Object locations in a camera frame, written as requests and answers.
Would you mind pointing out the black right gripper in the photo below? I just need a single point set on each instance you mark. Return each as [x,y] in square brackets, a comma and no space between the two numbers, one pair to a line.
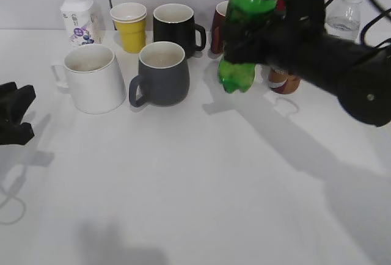
[294,48]

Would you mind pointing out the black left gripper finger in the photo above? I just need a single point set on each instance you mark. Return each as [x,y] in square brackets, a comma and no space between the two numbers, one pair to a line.
[16,135]
[15,102]

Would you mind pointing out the green soda bottle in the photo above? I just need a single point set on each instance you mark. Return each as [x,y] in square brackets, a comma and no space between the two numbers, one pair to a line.
[241,17]

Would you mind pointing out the white ceramic mug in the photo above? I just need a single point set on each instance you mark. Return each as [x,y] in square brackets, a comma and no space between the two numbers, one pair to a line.
[92,76]

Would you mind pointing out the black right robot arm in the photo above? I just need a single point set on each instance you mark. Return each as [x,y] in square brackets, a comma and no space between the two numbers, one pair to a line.
[357,75]

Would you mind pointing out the yellow paper cup stack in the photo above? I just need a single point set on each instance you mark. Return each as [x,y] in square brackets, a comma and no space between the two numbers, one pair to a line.
[130,21]

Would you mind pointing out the dark red mug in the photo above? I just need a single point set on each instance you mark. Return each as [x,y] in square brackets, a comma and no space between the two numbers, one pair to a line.
[216,28]

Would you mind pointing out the brown coffee drink bottle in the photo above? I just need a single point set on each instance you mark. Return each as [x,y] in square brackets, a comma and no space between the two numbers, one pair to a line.
[281,82]

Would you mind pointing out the black ceramic mug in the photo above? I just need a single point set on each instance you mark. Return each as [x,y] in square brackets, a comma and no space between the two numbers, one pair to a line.
[175,23]

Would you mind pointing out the grey ceramic mug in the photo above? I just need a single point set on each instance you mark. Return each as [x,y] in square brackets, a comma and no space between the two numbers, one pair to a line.
[163,76]

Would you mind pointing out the clear water bottle green label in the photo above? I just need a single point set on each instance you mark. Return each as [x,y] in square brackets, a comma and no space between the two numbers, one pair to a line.
[344,20]

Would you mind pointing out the white yogurt drink bottle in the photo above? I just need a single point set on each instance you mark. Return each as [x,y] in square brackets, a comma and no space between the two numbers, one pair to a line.
[81,22]

